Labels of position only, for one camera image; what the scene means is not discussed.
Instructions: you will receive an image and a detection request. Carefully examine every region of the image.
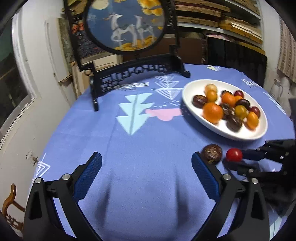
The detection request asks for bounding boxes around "black panel behind table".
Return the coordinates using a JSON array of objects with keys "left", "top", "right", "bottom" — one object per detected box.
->
[{"left": 207, "top": 37, "right": 267, "bottom": 87}]

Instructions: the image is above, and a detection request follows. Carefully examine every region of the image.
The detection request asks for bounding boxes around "pale beige round fruit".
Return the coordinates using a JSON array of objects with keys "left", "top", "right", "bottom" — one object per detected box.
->
[{"left": 204, "top": 84, "right": 218, "bottom": 94}]

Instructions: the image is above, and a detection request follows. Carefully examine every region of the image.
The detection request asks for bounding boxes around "round deer screen ornament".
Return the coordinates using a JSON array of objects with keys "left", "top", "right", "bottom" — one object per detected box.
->
[{"left": 64, "top": 1, "right": 191, "bottom": 111}]

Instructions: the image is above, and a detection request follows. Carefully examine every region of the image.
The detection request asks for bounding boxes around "beige woven curtain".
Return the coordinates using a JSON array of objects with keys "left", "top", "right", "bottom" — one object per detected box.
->
[{"left": 277, "top": 18, "right": 296, "bottom": 82}]

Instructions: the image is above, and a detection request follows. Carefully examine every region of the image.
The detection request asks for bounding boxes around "blue patterned tablecloth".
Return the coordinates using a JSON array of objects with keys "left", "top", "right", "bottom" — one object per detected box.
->
[{"left": 35, "top": 64, "right": 295, "bottom": 240}]

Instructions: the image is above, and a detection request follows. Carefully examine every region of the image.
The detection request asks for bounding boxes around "orange cherry tomato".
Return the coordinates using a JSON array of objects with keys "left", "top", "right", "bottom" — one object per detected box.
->
[
  {"left": 206, "top": 89, "right": 218, "bottom": 102},
  {"left": 234, "top": 105, "right": 247, "bottom": 120},
  {"left": 246, "top": 111, "right": 259, "bottom": 130}
]

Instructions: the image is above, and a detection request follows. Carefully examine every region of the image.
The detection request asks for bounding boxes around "window with white frame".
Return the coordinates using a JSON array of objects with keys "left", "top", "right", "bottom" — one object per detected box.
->
[{"left": 1, "top": 11, "right": 37, "bottom": 143}]

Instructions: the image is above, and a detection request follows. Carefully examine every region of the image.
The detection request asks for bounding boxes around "orange tangerine with stem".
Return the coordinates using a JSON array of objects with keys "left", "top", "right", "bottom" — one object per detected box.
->
[{"left": 221, "top": 93, "right": 236, "bottom": 108}]

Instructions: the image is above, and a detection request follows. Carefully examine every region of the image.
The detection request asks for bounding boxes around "white wall shelf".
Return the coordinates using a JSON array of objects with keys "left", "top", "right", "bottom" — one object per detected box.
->
[{"left": 175, "top": 1, "right": 263, "bottom": 49}]

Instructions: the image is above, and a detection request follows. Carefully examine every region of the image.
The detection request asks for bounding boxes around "wooden chair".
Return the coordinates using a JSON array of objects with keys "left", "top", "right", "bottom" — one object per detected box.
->
[{"left": 1, "top": 184, "right": 26, "bottom": 237}]

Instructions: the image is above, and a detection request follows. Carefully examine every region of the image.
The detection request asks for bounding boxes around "white round plate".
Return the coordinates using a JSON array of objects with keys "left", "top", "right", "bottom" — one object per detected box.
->
[{"left": 182, "top": 79, "right": 268, "bottom": 141}]

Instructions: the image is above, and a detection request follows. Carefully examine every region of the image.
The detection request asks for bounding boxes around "white thermos jug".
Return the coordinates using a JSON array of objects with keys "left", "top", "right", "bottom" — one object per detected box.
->
[{"left": 269, "top": 79, "right": 283, "bottom": 100}]

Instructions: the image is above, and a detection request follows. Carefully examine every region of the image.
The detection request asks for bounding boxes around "red cherry tomato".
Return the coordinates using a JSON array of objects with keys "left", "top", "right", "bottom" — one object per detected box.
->
[
  {"left": 234, "top": 90, "right": 244, "bottom": 98},
  {"left": 249, "top": 106, "right": 260, "bottom": 118},
  {"left": 226, "top": 148, "right": 243, "bottom": 162}
]

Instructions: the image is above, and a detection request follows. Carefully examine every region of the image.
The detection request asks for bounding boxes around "dark water chestnut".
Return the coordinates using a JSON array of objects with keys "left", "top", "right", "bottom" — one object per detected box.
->
[
  {"left": 226, "top": 115, "right": 242, "bottom": 132},
  {"left": 192, "top": 95, "right": 208, "bottom": 108},
  {"left": 219, "top": 103, "right": 234, "bottom": 118},
  {"left": 235, "top": 99, "right": 250, "bottom": 110},
  {"left": 221, "top": 90, "right": 232, "bottom": 96},
  {"left": 201, "top": 144, "right": 222, "bottom": 165}
]

